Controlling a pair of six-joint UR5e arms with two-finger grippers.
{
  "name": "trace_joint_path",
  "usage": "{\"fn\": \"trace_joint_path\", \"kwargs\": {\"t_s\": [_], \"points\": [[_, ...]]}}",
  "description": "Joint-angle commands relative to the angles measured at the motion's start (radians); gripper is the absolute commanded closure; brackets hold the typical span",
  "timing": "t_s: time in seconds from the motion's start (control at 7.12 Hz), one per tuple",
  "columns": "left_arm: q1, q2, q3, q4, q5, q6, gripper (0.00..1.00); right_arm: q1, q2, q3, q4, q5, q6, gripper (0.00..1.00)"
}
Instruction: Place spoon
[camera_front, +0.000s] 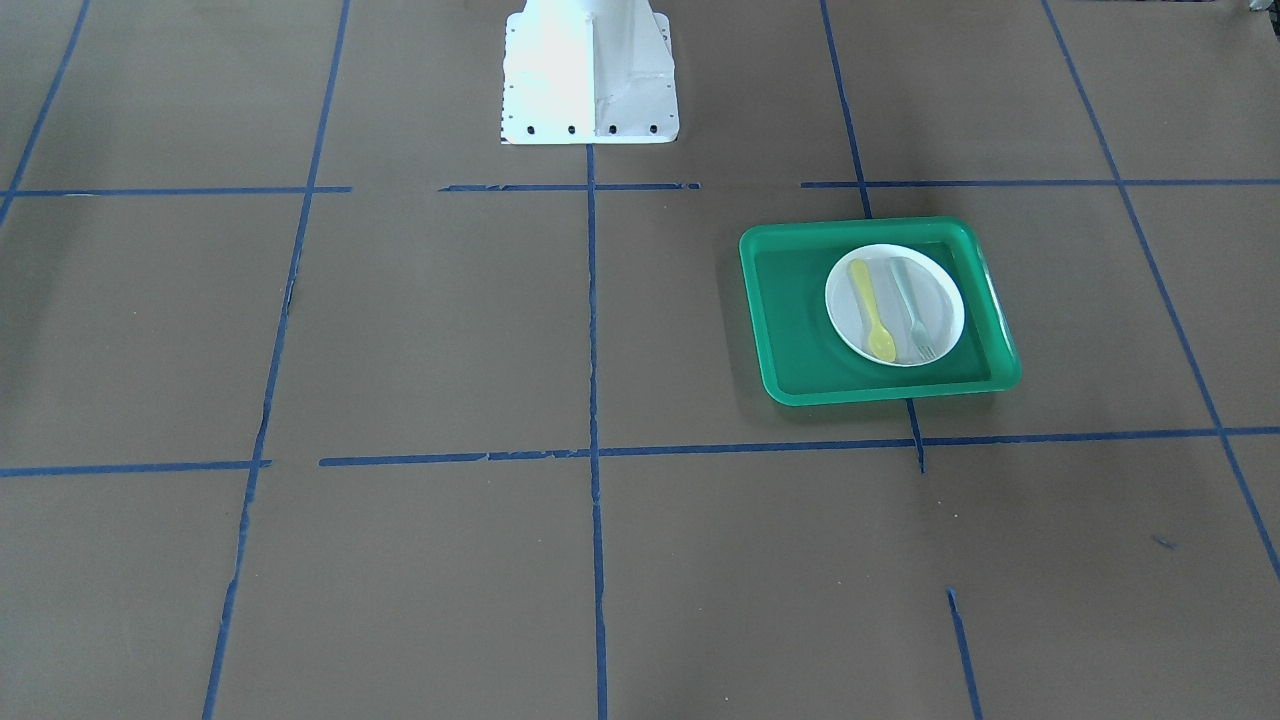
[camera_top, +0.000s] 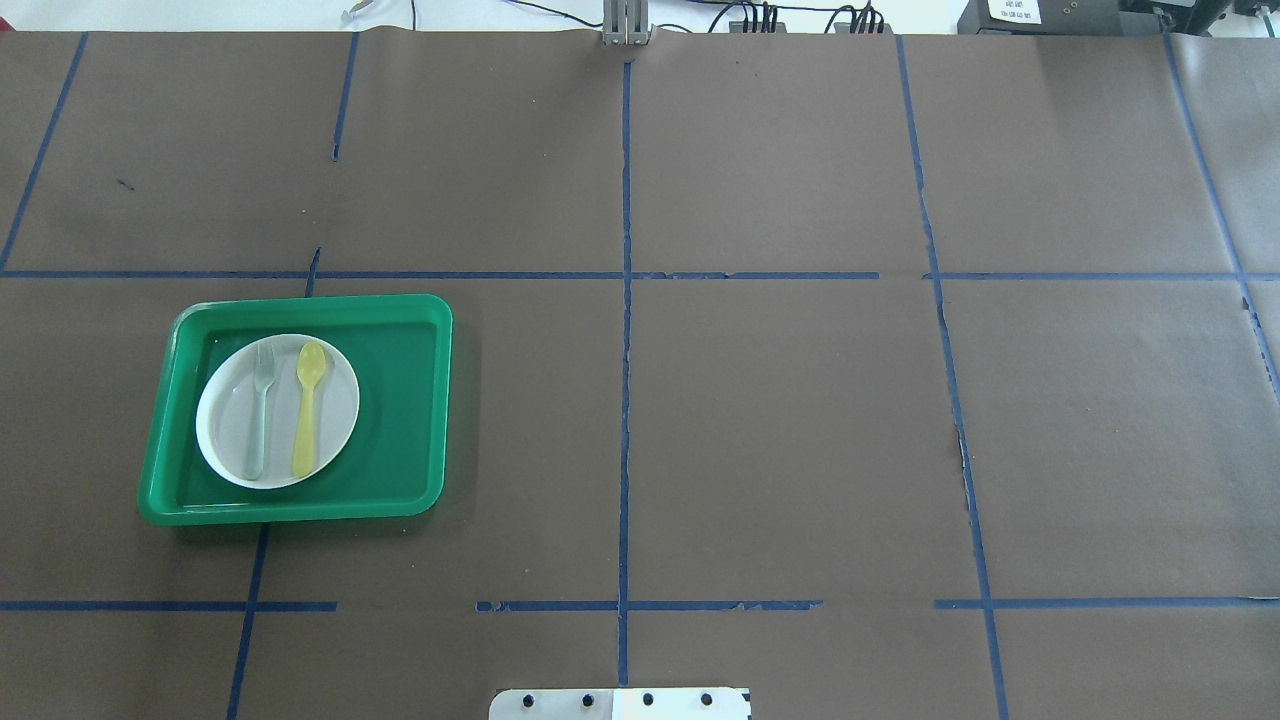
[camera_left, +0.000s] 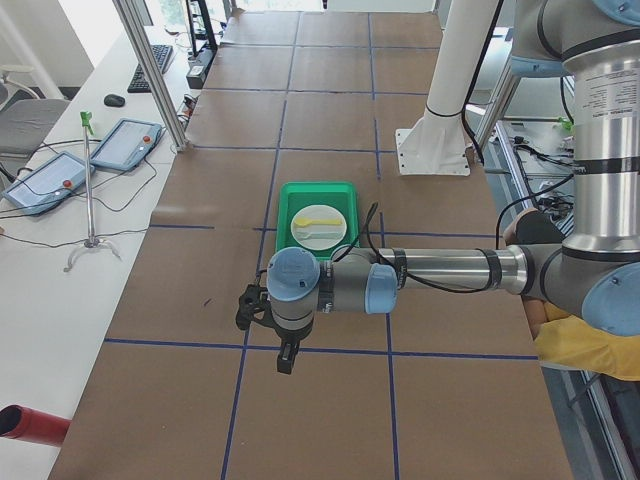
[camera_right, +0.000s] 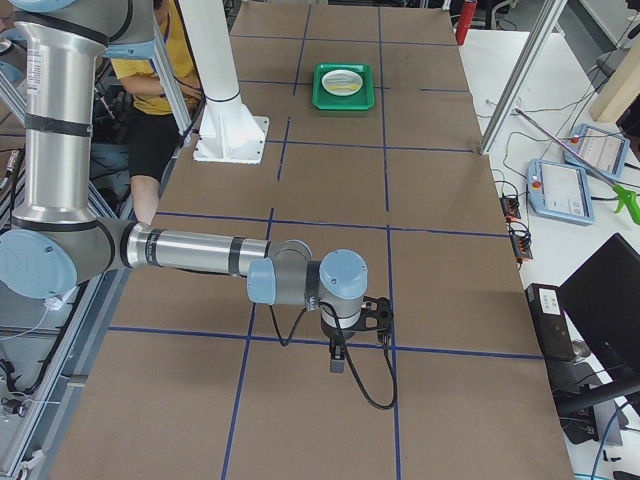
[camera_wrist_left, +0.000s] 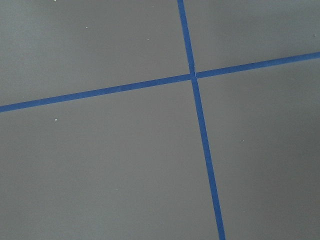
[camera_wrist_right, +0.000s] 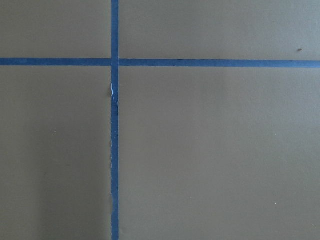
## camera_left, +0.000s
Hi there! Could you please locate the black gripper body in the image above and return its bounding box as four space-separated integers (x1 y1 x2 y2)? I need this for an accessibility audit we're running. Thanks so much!
274 321 313 344

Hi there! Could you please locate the yellow plastic spoon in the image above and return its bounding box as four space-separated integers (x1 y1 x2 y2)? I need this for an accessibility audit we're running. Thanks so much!
292 217 343 228

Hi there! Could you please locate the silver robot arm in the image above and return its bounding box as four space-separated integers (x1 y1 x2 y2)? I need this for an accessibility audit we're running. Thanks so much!
236 1 639 374

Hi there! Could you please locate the pale green plastic fork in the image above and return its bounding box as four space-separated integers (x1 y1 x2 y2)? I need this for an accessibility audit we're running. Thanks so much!
295 230 345 240

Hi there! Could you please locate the white round plate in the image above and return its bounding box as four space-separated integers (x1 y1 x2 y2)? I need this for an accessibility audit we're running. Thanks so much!
290 204 347 251

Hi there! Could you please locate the green plastic tray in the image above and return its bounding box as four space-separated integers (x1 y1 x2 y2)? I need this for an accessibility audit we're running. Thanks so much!
276 181 359 260

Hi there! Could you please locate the far blue teach pendant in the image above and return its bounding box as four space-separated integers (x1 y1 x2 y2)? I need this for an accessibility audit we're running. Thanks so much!
91 118 162 172

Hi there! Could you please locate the blue teach pendant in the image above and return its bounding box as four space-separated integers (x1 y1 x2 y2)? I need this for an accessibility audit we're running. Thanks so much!
2 151 86 215
91 118 162 172

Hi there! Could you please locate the person in yellow shirt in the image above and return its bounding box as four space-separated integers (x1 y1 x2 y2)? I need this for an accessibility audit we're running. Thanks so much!
503 208 639 381

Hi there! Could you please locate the near blue teach pendant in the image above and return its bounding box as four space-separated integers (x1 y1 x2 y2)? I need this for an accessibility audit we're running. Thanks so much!
2 151 86 215

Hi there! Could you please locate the red cylinder tube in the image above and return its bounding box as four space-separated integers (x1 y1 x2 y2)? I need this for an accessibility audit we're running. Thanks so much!
1 405 71 447

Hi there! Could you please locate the black keyboard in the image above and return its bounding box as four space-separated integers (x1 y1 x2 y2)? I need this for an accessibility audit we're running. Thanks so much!
126 44 174 94

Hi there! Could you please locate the black computer mouse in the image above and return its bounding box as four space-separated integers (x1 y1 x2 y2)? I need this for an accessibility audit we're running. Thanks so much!
103 94 126 108

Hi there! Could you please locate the grey office chair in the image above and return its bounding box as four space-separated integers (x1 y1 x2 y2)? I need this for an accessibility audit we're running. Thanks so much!
1 64 69 162

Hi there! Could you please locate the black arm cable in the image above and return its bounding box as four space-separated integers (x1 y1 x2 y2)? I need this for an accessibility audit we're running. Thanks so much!
329 202 501 294

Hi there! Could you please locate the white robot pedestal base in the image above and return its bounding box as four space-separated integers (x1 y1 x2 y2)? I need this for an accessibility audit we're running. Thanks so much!
396 0 502 176

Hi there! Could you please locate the aluminium frame post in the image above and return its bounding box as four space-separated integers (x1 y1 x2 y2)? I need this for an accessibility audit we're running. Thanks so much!
113 0 188 152

